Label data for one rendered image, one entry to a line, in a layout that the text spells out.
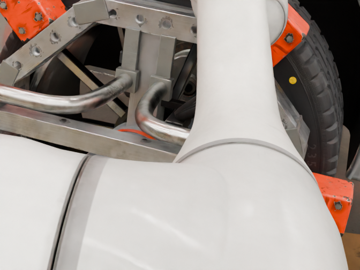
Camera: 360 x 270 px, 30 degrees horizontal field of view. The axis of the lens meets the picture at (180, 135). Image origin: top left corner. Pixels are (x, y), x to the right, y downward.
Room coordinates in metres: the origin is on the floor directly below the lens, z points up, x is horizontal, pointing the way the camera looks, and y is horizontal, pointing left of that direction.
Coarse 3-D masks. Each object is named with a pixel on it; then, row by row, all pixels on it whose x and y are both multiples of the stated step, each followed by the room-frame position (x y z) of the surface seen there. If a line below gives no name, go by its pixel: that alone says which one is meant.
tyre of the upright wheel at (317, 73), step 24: (72, 0) 1.14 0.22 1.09; (168, 0) 1.10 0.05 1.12; (288, 0) 1.21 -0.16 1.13; (312, 24) 1.23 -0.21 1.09; (312, 48) 1.11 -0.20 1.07; (288, 72) 1.06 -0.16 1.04; (312, 72) 1.05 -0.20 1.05; (336, 72) 1.22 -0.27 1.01; (288, 96) 1.05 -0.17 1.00; (312, 96) 1.05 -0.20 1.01; (336, 96) 1.14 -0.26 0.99; (312, 120) 1.04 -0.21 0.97; (336, 120) 1.08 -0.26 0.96; (312, 144) 1.04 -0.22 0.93; (336, 144) 1.05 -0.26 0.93; (312, 168) 1.04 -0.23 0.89; (336, 168) 1.07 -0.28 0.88
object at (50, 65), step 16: (96, 32) 1.33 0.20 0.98; (64, 48) 1.17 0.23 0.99; (80, 48) 1.30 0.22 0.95; (192, 48) 1.11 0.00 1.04; (48, 64) 1.15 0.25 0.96; (64, 64) 1.16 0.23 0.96; (80, 64) 1.17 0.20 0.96; (192, 64) 1.11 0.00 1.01; (32, 80) 1.15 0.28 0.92; (48, 80) 1.20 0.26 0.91; (64, 80) 1.29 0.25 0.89; (96, 80) 1.16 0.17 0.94; (176, 80) 1.12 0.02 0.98; (176, 96) 1.12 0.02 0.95; (112, 128) 1.14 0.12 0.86; (48, 144) 1.21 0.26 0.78
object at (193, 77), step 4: (192, 76) 1.46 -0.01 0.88; (192, 80) 1.46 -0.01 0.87; (196, 80) 1.45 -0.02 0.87; (188, 84) 1.46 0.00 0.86; (192, 84) 1.46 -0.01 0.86; (196, 84) 1.45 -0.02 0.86; (188, 88) 1.46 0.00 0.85; (192, 88) 1.46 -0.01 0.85; (196, 88) 1.45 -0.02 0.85; (184, 92) 1.46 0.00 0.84; (188, 92) 1.46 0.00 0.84; (192, 92) 1.46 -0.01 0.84; (196, 92) 1.45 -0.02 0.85; (184, 96) 1.46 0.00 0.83; (188, 96) 1.46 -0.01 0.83; (192, 96) 1.45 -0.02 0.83; (188, 100) 1.46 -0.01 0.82
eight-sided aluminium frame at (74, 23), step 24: (96, 0) 1.04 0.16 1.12; (120, 0) 1.05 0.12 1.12; (144, 0) 1.07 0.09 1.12; (72, 24) 1.05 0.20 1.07; (120, 24) 1.03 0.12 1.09; (144, 24) 1.02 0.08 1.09; (168, 24) 1.06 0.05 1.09; (192, 24) 1.01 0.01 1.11; (24, 48) 1.07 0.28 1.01; (48, 48) 1.06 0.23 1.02; (0, 72) 1.07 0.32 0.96; (24, 72) 1.07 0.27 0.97; (288, 120) 0.97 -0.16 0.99
